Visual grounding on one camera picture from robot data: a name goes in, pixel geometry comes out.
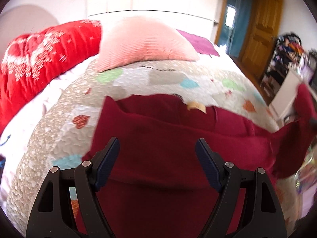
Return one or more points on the blue door curtain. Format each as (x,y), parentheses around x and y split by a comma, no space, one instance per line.
(235,26)

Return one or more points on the purple pillow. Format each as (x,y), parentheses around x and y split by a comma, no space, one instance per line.
(200,44)

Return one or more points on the round grey headboard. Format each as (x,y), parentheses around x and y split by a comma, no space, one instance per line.
(21,20)

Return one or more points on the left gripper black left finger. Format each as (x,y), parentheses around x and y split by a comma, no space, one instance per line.
(52,213)

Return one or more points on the heart-patterned quilt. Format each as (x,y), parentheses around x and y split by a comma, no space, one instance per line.
(64,133)

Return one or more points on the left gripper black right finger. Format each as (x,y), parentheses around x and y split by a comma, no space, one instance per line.
(247,205)

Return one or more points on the pink ribbed pillow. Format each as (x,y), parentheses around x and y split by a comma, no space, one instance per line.
(136,39)

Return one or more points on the wooden door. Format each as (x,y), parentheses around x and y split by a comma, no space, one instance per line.
(261,36)

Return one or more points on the white side table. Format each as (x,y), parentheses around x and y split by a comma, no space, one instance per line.
(282,106)

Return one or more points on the dark red knit garment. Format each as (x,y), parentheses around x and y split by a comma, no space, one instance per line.
(157,187)

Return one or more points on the red snowflake duvet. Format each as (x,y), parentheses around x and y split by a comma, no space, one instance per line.
(31,61)

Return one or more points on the white wardrobe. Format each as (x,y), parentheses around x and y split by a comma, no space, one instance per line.
(197,17)

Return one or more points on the white bed sheet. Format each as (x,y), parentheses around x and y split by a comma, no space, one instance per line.
(15,137)

